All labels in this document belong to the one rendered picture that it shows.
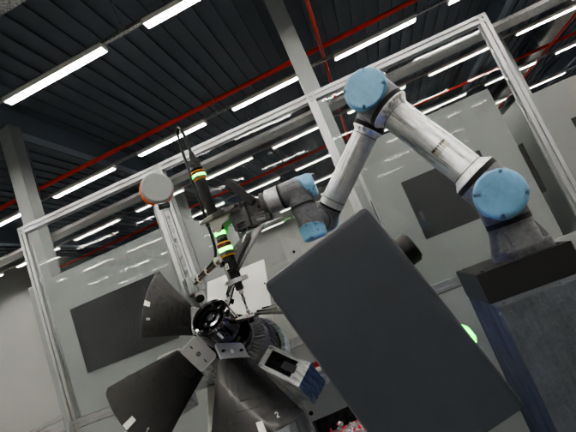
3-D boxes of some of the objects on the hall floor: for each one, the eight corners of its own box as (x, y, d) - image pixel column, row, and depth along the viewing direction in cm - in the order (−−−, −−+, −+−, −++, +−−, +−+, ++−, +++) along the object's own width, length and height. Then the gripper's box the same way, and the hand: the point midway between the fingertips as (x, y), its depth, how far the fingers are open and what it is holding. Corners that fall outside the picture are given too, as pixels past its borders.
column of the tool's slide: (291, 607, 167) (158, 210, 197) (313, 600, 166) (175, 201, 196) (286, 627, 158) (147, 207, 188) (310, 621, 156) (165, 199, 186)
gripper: (268, 216, 114) (202, 243, 117) (277, 219, 126) (216, 245, 128) (258, 189, 116) (193, 217, 119) (267, 195, 127) (207, 220, 130)
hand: (206, 221), depth 124 cm, fingers closed on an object, 4 cm apart
